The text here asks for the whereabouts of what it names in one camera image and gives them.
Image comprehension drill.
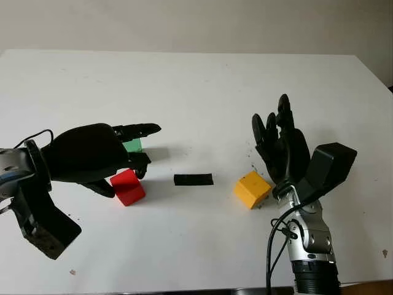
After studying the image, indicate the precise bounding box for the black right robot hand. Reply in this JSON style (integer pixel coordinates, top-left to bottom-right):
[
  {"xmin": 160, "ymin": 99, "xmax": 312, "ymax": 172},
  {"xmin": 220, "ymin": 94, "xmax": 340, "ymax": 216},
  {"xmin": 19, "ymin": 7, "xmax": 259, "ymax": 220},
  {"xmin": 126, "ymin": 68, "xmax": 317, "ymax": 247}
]
[{"xmin": 251, "ymin": 93, "xmax": 311, "ymax": 194}]

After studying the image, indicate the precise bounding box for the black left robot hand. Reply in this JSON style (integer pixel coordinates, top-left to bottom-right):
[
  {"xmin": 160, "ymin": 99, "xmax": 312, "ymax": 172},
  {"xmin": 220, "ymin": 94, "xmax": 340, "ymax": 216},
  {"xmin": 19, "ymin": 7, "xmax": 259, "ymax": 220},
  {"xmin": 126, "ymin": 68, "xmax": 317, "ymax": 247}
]
[{"xmin": 39, "ymin": 122, "xmax": 163, "ymax": 199}]

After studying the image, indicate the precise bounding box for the green wooden block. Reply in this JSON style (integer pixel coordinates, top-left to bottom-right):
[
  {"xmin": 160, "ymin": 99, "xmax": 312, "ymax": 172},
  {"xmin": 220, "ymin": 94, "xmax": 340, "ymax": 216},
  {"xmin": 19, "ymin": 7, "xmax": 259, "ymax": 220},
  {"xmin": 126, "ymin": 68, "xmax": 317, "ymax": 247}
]
[{"xmin": 122, "ymin": 137, "xmax": 144, "ymax": 154}]

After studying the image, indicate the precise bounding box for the yellow wooden block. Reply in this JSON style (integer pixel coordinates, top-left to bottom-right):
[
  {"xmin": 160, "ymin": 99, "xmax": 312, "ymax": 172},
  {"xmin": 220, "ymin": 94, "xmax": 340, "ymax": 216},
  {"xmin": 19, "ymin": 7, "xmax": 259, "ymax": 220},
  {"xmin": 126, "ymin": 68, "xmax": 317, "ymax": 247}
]
[{"xmin": 233, "ymin": 171, "xmax": 272, "ymax": 211}]

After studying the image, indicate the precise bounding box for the red wooden block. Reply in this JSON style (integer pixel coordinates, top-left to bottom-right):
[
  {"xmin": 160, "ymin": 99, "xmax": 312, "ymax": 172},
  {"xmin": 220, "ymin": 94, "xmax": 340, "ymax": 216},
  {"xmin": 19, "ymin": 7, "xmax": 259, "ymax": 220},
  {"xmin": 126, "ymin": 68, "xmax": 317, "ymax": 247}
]
[{"xmin": 109, "ymin": 168, "xmax": 146, "ymax": 207}]

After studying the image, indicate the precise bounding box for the black tape strip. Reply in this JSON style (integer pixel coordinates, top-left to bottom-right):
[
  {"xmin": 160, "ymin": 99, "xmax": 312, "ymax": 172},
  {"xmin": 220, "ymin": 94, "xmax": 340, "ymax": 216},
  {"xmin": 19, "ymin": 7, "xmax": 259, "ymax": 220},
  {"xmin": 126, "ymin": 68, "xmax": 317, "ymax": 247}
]
[{"xmin": 173, "ymin": 173, "xmax": 214, "ymax": 187}]

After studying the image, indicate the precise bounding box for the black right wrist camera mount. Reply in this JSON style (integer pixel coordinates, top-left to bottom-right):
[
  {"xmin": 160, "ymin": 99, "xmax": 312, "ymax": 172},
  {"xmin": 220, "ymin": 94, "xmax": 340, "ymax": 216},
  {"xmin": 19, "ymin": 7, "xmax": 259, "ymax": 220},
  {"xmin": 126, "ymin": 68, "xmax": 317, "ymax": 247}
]
[{"xmin": 296, "ymin": 142, "xmax": 358, "ymax": 204}]

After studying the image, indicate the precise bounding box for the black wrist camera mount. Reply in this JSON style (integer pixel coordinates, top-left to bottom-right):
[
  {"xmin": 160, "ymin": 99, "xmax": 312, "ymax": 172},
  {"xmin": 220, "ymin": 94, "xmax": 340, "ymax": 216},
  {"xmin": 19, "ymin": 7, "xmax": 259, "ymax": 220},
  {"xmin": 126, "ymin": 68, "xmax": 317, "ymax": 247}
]
[
  {"xmin": 12, "ymin": 140, "xmax": 82, "ymax": 261},
  {"xmin": 296, "ymin": 142, "xmax": 358, "ymax": 204}
]

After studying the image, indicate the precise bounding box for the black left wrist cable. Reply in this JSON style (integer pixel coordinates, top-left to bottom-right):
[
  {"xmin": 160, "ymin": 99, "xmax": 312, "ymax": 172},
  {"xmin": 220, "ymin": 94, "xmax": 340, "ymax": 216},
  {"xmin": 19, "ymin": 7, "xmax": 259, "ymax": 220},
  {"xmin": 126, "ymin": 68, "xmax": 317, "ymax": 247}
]
[{"xmin": 14, "ymin": 128, "xmax": 55, "ymax": 149}]

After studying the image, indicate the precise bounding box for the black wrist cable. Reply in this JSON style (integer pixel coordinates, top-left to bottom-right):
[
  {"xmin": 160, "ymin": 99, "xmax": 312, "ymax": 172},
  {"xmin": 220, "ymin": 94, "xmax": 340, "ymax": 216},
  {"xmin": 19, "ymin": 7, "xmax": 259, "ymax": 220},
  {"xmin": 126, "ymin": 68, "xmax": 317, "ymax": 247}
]
[
  {"xmin": 14, "ymin": 128, "xmax": 55, "ymax": 149},
  {"xmin": 265, "ymin": 196, "xmax": 308, "ymax": 295}
]

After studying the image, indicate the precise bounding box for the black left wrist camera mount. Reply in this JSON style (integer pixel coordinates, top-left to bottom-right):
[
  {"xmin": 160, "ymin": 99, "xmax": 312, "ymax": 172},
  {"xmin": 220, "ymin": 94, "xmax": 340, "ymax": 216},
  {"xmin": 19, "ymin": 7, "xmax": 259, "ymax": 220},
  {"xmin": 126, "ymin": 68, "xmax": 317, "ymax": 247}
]
[{"xmin": 12, "ymin": 140, "xmax": 82, "ymax": 261}]

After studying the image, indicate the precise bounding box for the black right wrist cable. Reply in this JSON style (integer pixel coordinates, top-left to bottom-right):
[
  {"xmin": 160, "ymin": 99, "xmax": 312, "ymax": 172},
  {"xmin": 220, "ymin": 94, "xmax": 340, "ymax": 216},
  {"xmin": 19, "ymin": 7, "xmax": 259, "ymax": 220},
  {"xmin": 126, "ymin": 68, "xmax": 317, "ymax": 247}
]
[{"xmin": 265, "ymin": 196, "xmax": 308, "ymax": 295}]

